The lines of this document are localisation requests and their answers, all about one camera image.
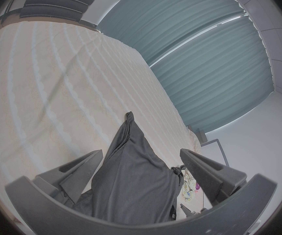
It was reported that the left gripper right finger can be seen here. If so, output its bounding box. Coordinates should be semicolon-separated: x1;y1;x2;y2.
180;148;248;204

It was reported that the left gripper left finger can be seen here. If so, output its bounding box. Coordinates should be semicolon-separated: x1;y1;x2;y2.
34;149;104;204

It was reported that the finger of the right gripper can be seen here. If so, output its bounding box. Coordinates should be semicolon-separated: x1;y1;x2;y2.
180;204;195;218

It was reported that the blue-green curtain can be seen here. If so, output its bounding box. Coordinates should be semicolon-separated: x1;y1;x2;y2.
150;16;276;133
96;0;248;68

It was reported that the white printed garment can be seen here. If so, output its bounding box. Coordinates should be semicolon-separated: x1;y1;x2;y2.
179;172;201;203

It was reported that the black garment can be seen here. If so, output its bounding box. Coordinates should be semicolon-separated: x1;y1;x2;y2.
72;111;187;224

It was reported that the bed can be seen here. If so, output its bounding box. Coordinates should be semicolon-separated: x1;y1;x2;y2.
0;0;213;229

